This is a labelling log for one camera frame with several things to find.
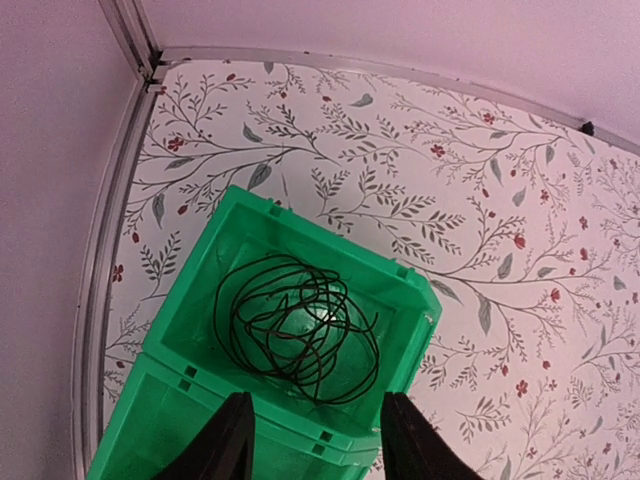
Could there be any green plastic bin middle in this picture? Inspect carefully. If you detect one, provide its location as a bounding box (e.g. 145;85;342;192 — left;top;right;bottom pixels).
88;354;379;479

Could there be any aluminium frame left rear post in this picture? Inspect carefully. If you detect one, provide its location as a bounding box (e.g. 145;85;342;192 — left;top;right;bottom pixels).
98;0;162;83

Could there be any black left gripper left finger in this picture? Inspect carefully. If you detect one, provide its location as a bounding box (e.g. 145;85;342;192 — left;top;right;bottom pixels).
152;392;254;480

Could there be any small black wall knob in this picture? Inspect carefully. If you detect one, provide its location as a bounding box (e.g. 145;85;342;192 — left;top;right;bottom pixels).
579;122;595;136

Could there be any brown red cable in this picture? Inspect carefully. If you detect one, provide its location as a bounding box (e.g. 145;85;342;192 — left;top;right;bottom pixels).
213;253;381;405

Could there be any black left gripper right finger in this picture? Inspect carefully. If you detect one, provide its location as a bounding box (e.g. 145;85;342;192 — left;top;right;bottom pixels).
380;392;480;480

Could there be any aluminium frame left bottom rail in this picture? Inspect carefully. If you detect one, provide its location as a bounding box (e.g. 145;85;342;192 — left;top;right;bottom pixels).
71;81;156;479

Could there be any green plastic bin far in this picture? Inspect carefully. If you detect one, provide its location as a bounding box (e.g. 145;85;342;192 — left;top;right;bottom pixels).
143;186;442;451

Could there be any green plastic bin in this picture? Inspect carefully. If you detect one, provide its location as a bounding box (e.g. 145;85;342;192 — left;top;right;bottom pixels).
143;186;442;451
88;354;379;479

